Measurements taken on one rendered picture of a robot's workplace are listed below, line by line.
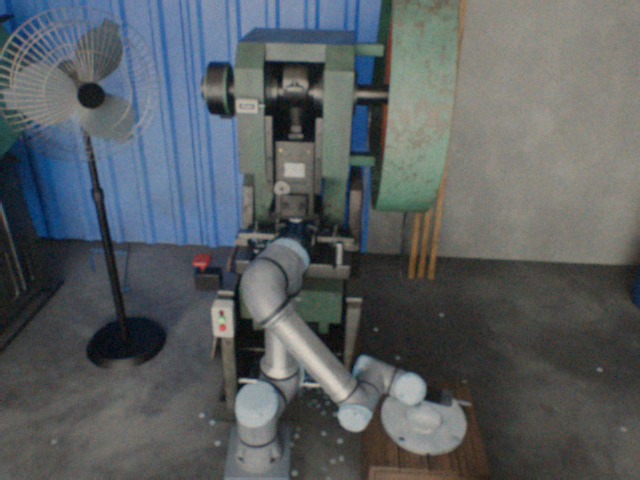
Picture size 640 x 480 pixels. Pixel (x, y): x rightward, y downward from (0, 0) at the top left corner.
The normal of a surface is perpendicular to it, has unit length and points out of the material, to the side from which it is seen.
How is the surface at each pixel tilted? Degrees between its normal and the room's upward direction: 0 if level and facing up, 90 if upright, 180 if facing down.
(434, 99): 77
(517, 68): 90
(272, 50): 90
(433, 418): 0
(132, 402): 0
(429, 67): 65
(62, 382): 0
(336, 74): 90
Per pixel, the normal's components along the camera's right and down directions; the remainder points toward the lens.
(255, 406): -0.04, -0.81
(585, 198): -0.06, 0.48
